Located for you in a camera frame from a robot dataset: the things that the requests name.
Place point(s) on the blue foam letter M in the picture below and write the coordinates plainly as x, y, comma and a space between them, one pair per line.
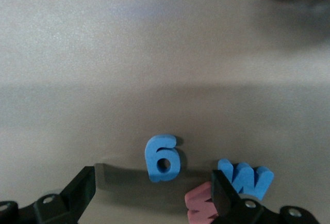
260, 182

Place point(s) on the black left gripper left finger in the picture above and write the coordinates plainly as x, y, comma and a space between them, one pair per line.
77, 195

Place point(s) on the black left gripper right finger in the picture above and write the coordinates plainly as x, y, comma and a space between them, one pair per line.
232, 208

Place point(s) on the pink foam letter m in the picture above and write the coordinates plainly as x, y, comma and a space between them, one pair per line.
198, 200

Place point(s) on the blue foam letter g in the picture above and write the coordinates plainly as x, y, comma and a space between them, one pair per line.
154, 157

